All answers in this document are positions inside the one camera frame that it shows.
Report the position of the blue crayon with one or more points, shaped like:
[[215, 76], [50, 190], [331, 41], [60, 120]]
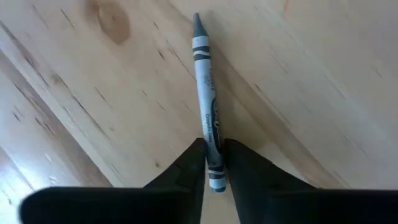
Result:
[[203, 77]]

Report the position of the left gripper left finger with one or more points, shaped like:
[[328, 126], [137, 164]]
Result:
[[161, 205]]

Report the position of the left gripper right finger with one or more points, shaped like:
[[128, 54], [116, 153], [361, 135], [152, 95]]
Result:
[[280, 205]]

